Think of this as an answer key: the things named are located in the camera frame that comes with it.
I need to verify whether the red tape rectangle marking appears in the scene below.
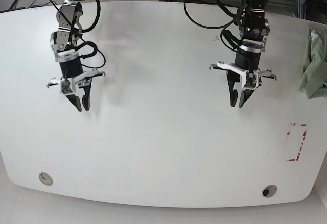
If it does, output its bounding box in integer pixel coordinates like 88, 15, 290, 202
283, 123, 307, 162

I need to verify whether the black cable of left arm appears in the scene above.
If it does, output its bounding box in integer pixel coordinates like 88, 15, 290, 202
183, 0, 253, 53

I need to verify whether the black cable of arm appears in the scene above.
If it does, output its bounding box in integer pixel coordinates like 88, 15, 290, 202
183, 0, 253, 53
33, 0, 107, 69

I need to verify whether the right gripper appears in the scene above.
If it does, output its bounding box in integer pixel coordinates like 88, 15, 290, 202
59, 57, 92, 112

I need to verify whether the left table cable grommet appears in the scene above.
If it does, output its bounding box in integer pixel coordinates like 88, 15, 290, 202
38, 172, 53, 186

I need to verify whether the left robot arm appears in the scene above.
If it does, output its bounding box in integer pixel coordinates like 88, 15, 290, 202
210, 0, 277, 108

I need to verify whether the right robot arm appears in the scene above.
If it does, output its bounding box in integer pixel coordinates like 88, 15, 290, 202
47, 0, 105, 112

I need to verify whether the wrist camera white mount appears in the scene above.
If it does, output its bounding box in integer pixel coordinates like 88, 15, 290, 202
216, 61, 274, 91
46, 69, 105, 96

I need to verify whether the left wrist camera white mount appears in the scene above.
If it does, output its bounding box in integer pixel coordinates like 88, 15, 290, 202
216, 61, 274, 91

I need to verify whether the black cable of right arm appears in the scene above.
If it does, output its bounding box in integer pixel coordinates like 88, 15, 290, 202
33, 0, 107, 69

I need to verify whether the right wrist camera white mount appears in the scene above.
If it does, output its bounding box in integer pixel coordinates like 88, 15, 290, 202
46, 69, 105, 96

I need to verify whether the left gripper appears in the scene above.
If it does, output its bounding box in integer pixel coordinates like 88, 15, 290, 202
210, 51, 261, 108

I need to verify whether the green t-shirt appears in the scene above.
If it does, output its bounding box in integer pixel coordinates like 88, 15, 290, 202
299, 27, 326, 99

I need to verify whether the right table cable grommet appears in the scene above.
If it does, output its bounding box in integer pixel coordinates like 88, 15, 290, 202
262, 185, 277, 198

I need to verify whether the table cable grommet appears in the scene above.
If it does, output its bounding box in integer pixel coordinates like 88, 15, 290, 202
262, 185, 277, 198
38, 172, 53, 186

